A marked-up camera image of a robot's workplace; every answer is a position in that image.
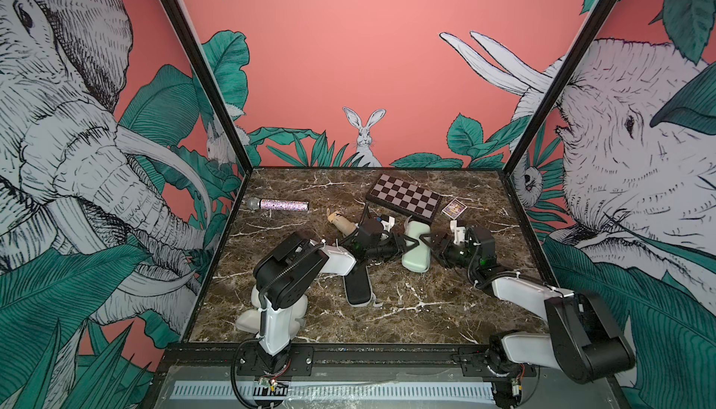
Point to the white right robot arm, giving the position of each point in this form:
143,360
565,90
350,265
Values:
582,340

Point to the purple card box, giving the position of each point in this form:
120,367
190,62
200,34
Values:
454,209

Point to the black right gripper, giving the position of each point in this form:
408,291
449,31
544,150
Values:
444,238

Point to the black zippered umbrella case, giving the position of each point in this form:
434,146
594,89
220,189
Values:
358,288

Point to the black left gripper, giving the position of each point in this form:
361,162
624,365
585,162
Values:
397,246

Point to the black frame post left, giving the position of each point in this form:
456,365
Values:
188,38

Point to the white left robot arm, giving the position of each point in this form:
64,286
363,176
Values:
286,273

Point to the white perforated strip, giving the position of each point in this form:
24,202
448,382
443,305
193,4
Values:
469,392

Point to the purple glitter microphone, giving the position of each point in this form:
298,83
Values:
266,204

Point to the folding chess board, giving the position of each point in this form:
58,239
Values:
411,200

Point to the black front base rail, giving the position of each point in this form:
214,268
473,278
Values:
304,359

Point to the black frame post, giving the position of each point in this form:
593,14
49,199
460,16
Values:
592,25
188,38

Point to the black frame post right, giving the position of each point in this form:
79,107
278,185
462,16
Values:
592,25

